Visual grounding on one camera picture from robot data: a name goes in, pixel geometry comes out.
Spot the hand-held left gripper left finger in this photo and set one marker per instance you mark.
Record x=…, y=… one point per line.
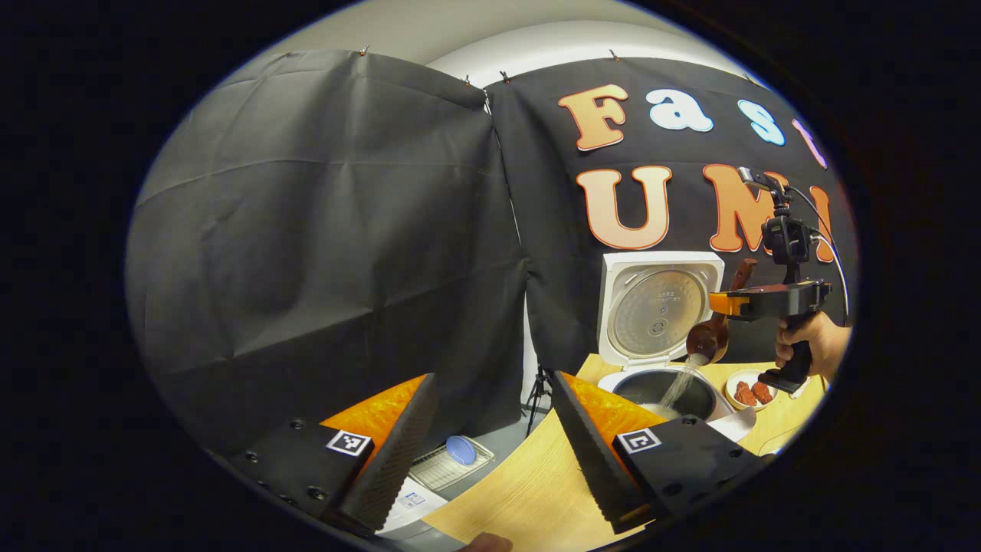
x=398, y=460

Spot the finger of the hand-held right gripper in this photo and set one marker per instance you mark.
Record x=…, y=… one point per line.
x=728, y=303

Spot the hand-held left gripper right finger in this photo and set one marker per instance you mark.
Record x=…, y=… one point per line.
x=590, y=460

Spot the brown wooden spoon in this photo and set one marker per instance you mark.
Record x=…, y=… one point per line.
x=716, y=337

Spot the white rice cooker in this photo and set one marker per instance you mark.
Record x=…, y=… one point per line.
x=659, y=307

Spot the white rice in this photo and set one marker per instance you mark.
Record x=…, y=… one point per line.
x=679, y=383

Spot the white flat box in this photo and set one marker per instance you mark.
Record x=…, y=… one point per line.
x=410, y=502

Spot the blue round disc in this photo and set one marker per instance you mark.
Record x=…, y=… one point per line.
x=460, y=450

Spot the white round plate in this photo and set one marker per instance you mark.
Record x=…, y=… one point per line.
x=755, y=374

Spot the black tripod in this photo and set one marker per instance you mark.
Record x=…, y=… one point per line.
x=536, y=391

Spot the red meat piece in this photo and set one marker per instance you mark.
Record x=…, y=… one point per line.
x=745, y=394
x=762, y=392

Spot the black backdrop cloth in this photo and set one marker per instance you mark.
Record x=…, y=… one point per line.
x=322, y=268

